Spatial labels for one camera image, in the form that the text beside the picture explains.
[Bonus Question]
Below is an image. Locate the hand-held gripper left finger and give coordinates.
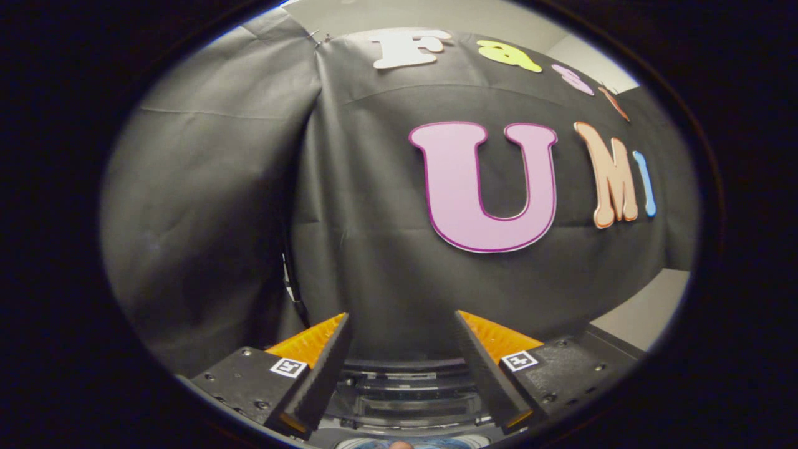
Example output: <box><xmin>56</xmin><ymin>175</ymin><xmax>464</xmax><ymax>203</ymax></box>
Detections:
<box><xmin>186</xmin><ymin>312</ymin><xmax>352</xmax><ymax>439</ymax></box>

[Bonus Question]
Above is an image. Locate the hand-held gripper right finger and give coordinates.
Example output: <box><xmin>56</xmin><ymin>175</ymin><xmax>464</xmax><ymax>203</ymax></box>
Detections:
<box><xmin>453</xmin><ymin>309</ymin><xmax>618</xmax><ymax>436</ymax></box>

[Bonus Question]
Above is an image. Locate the light blue shirt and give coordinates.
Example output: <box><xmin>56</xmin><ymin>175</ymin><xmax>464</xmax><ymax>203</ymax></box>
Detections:
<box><xmin>337</xmin><ymin>435</ymin><xmax>491</xmax><ymax>449</ymax></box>

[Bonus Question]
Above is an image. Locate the black backdrop cloth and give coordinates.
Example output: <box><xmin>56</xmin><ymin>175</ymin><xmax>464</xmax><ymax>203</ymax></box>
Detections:
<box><xmin>100</xmin><ymin>9</ymin><xmax>699</xmax><ymax>378</ymax></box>

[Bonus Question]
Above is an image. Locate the beige cabinet with dark top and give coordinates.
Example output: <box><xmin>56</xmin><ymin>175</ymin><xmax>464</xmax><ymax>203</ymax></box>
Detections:
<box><xmin>586</xmin><ymin>268</ymin><xmax>691</xmax><ymax>361</ymax></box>

